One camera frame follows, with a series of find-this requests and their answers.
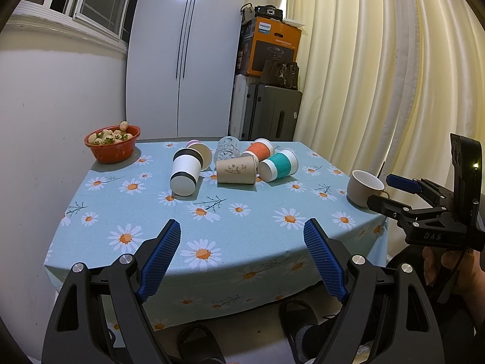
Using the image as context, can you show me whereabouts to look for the white cup with black bands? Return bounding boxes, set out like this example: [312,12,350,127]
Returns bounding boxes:
[169,148,203,196]

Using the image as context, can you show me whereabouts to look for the white cup with teal sleeve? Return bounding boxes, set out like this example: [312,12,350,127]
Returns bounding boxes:
[258,150,298,182]

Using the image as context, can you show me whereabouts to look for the white cup with orange sleeve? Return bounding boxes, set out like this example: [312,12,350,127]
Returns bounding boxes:
[241,138,275,163]

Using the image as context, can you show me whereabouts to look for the brown kraft paper cup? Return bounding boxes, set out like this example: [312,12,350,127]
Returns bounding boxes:
[216,155,256,185]

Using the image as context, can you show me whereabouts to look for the white cup with pink band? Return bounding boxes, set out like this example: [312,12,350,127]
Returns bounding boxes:
[186,139,212,171]

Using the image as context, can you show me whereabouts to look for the person's right hand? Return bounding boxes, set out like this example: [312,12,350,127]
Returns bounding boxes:
[422,246,485,323]

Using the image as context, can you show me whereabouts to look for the beige ceramic mug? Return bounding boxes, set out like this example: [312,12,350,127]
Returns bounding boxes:
[347,169,385,208]

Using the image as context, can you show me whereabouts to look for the black right slipper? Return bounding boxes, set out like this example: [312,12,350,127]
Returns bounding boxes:
[279,300,337,363]

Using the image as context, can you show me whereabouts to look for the cream curtain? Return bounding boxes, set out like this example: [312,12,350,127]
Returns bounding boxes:
[269,0,484,187]

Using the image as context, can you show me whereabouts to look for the blue daisy tablecloth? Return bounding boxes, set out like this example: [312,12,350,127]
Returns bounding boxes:
[44,142,387,330]

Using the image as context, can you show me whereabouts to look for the red colander bowl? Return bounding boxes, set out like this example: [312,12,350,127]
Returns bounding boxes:
[84,125,141,164]

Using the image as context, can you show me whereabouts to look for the dark grey suitcase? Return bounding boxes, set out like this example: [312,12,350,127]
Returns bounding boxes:
[240,84,303,141]

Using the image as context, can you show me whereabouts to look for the mushrooms in bowl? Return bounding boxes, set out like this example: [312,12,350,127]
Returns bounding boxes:
[87,121,133,146]

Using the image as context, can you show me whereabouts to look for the clear glass tumbler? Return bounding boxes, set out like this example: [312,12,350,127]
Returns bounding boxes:
[214,136,240,163]

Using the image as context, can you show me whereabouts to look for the dark brown handbag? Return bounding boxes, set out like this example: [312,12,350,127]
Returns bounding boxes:
[260,59,299,90]

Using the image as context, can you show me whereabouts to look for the white suitcase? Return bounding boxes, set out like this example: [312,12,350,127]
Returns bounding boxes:
[229,74,259,139]

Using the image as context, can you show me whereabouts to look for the orange cardboard appliance box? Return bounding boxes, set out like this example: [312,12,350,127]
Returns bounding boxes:
[236,16,302,77]

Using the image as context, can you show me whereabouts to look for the white wardrobe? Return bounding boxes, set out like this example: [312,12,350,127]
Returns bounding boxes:
[126,0,244,140]

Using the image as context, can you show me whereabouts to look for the white framed window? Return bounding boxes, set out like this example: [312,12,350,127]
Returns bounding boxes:
[22,0,139,43]

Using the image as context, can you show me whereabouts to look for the black camera bag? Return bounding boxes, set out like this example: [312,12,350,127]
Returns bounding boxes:
[240,2,284,25]

